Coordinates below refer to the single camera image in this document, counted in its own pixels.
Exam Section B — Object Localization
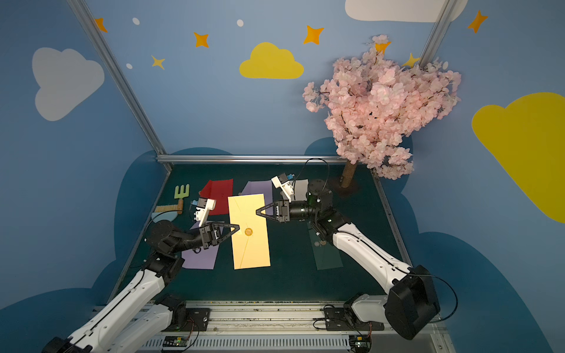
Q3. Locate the green toy rake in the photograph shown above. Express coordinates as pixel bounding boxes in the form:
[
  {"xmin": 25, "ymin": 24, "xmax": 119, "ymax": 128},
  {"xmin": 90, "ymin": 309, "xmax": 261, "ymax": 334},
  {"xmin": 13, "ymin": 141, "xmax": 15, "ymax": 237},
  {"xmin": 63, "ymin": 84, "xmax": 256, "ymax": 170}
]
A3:
[{"xmin": 174, "ymin": 184, "xmax": 190, "ymax": 215}]

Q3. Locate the left controller board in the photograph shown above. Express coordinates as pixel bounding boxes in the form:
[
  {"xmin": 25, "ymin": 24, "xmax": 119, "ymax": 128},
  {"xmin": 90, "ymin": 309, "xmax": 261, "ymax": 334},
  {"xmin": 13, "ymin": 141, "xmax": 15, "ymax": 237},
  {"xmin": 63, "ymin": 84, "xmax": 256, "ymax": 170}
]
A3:
[{"xmin": 162, "ymin": 335, "xmax": 191, "ymax": 351}]

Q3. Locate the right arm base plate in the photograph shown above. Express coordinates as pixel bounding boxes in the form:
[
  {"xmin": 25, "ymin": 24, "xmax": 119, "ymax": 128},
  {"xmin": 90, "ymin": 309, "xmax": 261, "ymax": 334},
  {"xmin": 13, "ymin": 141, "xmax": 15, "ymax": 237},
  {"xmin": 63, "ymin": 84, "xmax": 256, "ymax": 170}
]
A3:
[{"xmin": 322, "ymin": 304, "xmax": 385, "ymax": 332}]

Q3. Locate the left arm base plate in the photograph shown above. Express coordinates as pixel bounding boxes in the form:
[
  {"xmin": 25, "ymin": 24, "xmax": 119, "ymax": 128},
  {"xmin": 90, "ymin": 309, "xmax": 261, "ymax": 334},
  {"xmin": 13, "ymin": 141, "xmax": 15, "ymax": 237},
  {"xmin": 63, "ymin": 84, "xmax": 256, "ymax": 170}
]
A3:
[{"xmin": 168, "ymin": 307, "xmax": 210, "ymax": 332}]

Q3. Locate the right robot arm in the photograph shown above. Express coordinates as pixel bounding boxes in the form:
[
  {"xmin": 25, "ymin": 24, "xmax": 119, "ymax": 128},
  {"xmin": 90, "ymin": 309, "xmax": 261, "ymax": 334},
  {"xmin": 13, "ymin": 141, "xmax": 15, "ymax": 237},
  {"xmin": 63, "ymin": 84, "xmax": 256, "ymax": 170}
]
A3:
[{"xmin": 256, "ymin": 174, "xmax": 441, "ymax": 340}]

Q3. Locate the tan kraft envelope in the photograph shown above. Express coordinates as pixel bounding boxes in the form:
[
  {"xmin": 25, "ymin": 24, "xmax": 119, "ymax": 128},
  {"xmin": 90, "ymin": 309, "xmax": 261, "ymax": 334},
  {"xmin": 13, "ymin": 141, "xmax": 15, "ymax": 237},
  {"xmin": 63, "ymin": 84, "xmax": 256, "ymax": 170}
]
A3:
[{"xmin": 228, "ymin": 194, "xmax": 271, "ymax": 270}]

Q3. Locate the lilac envelope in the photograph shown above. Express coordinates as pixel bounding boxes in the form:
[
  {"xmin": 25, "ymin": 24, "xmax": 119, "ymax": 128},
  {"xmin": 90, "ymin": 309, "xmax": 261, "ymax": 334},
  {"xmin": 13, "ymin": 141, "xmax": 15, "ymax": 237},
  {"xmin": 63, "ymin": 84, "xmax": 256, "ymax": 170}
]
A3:
[
  {"xmin": 182, "ymin": 246, "xmax": 219, "ymax": 270},
  {"xmin": 239, "ymin": 180, "xmax": 273, "ymax": 203}
]

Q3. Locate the pink blossom artificial tree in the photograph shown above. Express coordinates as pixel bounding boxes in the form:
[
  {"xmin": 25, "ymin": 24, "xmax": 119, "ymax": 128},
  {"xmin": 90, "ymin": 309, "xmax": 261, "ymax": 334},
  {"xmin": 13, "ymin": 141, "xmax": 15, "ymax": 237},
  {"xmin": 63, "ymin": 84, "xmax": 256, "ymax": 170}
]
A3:
[{"xmin": 303, "ymin": 35, "xmax": 462, "ymax": 180}]

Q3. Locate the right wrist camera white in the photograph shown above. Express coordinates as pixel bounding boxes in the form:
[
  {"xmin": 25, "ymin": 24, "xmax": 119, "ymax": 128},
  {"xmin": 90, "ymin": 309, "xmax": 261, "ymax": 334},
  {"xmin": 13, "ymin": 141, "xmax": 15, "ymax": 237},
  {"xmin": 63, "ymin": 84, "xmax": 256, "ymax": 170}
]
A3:
[{"xmin": 271, "ymin": 174, "xmax": 295, "ymax": 202}]

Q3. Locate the controller board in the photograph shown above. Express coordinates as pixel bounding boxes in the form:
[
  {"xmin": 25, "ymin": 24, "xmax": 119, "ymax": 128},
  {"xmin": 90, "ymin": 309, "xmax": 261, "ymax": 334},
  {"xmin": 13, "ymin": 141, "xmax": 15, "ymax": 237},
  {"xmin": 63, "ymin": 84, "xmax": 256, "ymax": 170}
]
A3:
[
  {"xmin": 162, "ymin": 335, "xmax": 191, "ymax": 351},
  {"xmin": 349, "ymin": 335, "xmax": 372, "ymax": 353}
]

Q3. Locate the right controller board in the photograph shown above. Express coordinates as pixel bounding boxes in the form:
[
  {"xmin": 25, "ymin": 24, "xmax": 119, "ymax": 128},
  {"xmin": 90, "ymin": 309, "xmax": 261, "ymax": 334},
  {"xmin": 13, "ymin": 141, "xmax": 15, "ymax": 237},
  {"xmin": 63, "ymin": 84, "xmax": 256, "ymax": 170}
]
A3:
[{"xmin": 349, "ymin": 335, "xmax": 372, "ymax": 353}]

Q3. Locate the dark green envelope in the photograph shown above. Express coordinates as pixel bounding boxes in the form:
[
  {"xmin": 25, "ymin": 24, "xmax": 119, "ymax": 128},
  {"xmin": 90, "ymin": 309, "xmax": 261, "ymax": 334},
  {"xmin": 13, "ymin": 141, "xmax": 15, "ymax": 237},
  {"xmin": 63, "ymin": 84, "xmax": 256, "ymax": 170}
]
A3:
[{"xmin": 308, "ymin": 223, "xmax": 343, "ymax": 271}]

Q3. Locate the blue toy brush dustpan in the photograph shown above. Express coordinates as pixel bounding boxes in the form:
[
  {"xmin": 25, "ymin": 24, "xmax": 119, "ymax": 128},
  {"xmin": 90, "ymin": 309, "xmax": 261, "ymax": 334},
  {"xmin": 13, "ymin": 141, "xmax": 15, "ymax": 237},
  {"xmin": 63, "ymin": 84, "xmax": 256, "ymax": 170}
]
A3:
[{"xmin": 151, "ymin": 204, "xmax": 183, "ymax": 223}]

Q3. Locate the red envelope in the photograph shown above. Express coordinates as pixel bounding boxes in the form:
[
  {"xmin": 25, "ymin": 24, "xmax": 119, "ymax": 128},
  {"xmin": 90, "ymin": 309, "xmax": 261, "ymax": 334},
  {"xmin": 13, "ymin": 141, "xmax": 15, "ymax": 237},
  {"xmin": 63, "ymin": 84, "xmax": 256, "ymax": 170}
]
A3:
[{"xmin": 199, "ymin": 179, "xmax": 233, "ymax": 216}]

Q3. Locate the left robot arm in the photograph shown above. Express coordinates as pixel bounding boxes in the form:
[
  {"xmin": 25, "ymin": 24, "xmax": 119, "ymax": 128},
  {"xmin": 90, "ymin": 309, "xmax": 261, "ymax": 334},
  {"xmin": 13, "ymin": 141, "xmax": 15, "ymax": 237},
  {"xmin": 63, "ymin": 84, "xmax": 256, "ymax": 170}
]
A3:
[{"xmin": 42, "ymin": 221, "xmax": 240, "ymax": 352}]

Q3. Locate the aluminium front rail base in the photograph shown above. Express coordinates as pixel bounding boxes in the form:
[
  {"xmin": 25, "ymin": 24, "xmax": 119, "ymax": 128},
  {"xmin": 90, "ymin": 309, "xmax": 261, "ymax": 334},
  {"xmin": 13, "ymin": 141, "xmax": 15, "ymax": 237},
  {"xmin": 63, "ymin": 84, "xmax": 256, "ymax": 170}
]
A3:
[{"xmin": 134, "ymin": 302, "xmax": 456, "ymax": 352}]

